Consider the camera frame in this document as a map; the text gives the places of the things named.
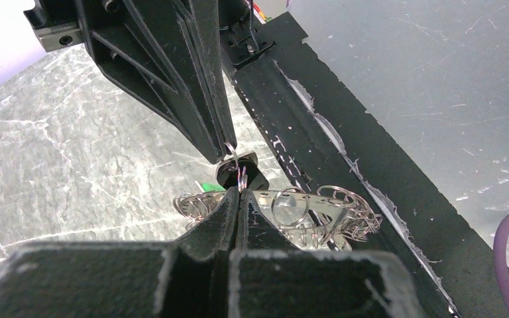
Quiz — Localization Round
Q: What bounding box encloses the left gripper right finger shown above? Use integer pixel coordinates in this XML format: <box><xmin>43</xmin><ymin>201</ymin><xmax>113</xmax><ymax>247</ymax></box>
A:
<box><xmin>228</xmin><ymin>190</ymin><xmax>425</xmax><ymax>317</ymax></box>

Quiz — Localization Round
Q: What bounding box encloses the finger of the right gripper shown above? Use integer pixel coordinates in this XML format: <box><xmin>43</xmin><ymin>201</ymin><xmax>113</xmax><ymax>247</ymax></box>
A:
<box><xmin>75</xmin><ymin>1</ymin><xmax>225</xmax><ymax>164</ymax></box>
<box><xmin>190</xmin><ymin>0</ymin><xmax>237</xmax><ymax>152</ymax></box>

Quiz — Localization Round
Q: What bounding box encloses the silver keyring chain with keys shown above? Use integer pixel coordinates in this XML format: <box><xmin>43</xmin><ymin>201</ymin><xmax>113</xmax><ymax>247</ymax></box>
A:
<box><xmin>172</xmin><ymin>141</ymin><xmax>384</xmax><ymax>252</ymax></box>

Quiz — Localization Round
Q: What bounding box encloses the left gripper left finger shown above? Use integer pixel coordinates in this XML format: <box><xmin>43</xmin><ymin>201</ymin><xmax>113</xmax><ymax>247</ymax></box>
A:
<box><xmin>0</xmin><ymin>188</ymin><xmax>240</xmax><ymax>317</ymax></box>

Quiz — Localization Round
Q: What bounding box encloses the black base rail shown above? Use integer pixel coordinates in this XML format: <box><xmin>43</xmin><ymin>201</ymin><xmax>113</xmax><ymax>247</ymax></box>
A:
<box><xmin>220</xmin><ymin>13</ymin><xmax>508</xmax><ymax>317</ymax></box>

